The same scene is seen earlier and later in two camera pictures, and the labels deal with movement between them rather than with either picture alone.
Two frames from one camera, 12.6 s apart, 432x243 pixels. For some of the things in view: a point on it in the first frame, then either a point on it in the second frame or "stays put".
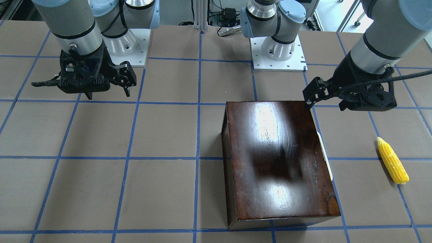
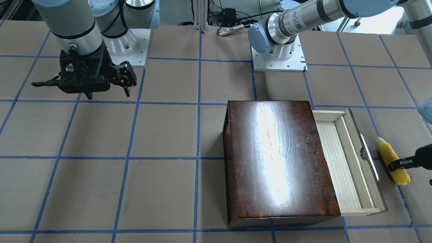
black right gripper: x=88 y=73 stays put
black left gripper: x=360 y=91 -> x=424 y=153
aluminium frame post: x=200 y=15 stays put
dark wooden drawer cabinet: x=276 y=172 stays put
